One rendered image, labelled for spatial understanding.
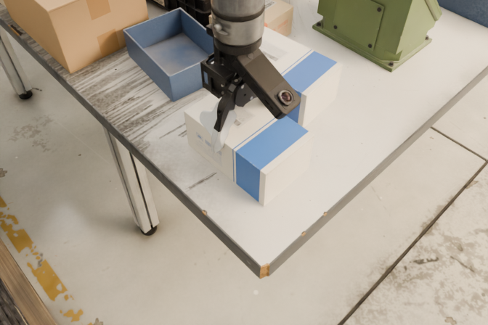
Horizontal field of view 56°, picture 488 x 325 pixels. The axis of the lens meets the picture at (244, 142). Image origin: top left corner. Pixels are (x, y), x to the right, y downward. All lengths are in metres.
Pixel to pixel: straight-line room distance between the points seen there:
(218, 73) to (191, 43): 0.41
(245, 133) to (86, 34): 0.46
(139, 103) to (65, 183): 0.88
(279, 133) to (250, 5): 0.25
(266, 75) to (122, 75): 0.45
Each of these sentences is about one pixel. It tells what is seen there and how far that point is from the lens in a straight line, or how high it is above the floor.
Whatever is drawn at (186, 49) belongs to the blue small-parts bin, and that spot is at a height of 0.70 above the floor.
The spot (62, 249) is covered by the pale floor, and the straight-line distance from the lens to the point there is 1.65.
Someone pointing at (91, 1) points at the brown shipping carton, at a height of 0.84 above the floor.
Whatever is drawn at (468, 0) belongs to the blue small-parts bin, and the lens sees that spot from 1.30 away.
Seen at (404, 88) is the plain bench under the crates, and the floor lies 0.70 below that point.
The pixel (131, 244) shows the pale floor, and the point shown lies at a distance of 1.59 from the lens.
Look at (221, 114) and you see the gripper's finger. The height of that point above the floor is 0.85.
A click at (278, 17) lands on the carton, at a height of 0.77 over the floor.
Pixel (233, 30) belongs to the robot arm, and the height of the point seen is 0.99.
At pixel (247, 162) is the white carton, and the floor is 0.79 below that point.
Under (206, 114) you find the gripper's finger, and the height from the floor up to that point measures 0.82.
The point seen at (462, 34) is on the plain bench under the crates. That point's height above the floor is 0.70.
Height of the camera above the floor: 1.36
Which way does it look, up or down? 49 degrees down
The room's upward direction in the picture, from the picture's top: straight up
